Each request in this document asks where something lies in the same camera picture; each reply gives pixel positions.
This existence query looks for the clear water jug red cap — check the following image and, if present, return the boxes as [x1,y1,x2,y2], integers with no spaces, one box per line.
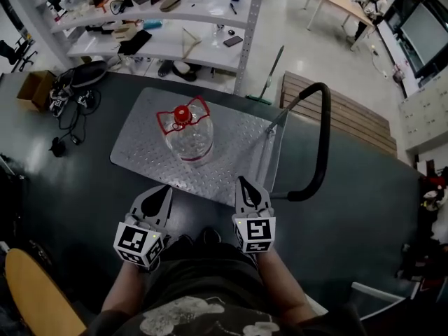
[155,95,215,168]

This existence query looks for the wooden triangle hanger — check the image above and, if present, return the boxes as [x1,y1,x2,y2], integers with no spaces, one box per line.
[181,27,204,60]

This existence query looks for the person's right black shoe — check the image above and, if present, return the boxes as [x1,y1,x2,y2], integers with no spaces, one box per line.
[201,227,223,246]

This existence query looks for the white locker cabinet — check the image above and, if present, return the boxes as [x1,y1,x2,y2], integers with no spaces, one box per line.
[398,75,448,155]

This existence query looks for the black tangled cables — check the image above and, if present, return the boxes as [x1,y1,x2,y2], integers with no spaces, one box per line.
[57,89,103,147]

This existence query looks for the long light wooden table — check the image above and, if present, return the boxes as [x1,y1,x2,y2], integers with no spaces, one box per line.
[303,0,377,53]

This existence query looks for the person's black shoe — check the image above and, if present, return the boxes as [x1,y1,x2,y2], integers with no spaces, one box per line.
[173,234,194,250]
[201,227,223,246]

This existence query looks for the person's left black shoe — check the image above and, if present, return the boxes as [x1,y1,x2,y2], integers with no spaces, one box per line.
[173,234,194,250]

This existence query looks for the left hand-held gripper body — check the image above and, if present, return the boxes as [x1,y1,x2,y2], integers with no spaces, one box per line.
[113,213,168,272]

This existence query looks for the black office chair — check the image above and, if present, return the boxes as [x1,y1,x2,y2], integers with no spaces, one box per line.
[0,36,39,74]

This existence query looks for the white metal shelf unit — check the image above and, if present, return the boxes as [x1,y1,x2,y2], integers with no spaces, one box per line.
[5,0,269,96]

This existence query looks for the red and white bag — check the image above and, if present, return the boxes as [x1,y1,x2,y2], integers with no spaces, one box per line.
[419,176,448,214]

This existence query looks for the grey projection screen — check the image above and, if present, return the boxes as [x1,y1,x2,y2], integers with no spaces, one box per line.
[400,3,448,67]

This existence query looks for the beige box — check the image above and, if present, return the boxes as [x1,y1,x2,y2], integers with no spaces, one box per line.
[111,26,138,43]

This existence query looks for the brown slatted ramp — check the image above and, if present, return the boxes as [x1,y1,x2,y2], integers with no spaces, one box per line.
[279,70,398,158]

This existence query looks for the black power adapter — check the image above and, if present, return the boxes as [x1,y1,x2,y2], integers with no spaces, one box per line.
[48,136,68,158]

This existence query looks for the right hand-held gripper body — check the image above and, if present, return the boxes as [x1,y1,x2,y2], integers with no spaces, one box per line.
[232,208,277,254]

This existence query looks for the black folded cloth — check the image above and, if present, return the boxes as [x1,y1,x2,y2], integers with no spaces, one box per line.
[118,29,153,57]

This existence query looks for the dark brown white-framed table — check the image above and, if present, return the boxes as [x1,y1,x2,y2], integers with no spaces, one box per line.
[304,281,448,336]

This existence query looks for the black sandal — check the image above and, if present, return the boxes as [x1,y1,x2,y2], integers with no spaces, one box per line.
[157,59,174,78]

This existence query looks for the yellow wooden oval table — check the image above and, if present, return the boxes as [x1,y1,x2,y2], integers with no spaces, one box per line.
[5,247,87,336]

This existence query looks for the person's right forearm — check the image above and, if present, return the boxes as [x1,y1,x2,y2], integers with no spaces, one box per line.
[257,248,318,323]

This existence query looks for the brown cardboard box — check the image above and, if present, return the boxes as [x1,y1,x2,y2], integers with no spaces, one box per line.
[16,70,57,112]

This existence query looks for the black round bag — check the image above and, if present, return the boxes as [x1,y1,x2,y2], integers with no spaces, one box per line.
[69,60,109,89]

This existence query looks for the green-headed mop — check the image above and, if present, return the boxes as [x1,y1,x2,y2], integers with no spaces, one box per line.
[246,45,286,106]

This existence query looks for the person's left forearm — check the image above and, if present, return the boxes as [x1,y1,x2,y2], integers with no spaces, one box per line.
[101,260,152,316]

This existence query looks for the white and black shoe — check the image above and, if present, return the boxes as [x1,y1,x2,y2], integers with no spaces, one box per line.
[172,60,199,83]

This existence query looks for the spare hand-held gripper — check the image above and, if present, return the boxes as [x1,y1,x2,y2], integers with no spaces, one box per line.
[48,87,73,118]

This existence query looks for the grey metal platform trolley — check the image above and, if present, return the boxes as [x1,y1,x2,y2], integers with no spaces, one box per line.
[109,81,332,208]

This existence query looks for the person's dark printed shirt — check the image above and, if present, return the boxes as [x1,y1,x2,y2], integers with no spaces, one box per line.
[80,236,351,336]

